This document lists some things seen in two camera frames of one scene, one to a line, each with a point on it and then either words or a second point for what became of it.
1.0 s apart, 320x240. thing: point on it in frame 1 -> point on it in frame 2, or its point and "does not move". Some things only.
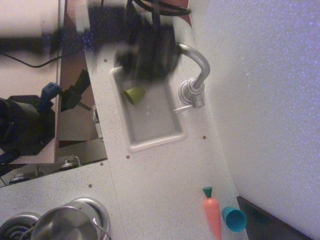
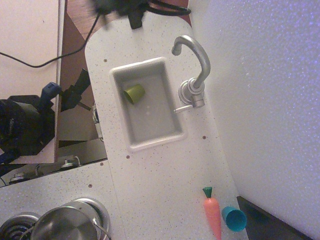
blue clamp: x=49 y=91 does not move
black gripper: x=155 y=54 -> x=125 y=6
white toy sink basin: x=151 y=121 does not move
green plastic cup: x=134 y=94 does not move
